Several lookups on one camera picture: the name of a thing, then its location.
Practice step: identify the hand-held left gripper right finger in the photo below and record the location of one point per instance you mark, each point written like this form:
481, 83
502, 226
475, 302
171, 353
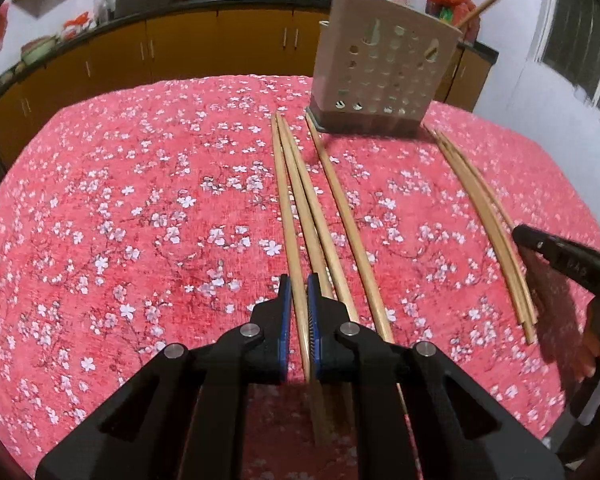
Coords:
314, 320

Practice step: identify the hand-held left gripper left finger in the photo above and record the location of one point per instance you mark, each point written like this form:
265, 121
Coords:
283, 320

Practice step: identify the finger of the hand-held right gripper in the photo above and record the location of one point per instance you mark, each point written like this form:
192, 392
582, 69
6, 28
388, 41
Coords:
555, 255

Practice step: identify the beige perforated chopstick holder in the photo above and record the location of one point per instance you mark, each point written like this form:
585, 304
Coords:
340, 35

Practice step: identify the person's right hand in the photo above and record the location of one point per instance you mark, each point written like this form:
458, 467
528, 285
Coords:
589, 345

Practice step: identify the red floral tablecloth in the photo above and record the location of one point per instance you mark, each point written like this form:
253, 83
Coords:
130, 210

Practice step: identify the window with bars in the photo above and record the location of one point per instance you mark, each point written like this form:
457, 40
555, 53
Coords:
580, 35

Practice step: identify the red plastic bag on counter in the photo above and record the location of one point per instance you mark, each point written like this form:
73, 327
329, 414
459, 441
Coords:
447, 5

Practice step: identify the orange kitchen base cabinets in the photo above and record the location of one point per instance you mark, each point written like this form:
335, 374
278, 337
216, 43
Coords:
205, 45

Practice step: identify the black kitchen countertop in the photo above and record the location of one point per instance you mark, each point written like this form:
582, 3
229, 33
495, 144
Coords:
230, 0

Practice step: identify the red and white bag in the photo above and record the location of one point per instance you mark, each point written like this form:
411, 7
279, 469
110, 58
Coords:
77, 25

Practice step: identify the clear plastic bag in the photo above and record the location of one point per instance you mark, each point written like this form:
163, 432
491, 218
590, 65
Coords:
105, 5

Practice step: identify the green bowl on counter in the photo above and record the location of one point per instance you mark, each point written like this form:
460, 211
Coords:
39, 50

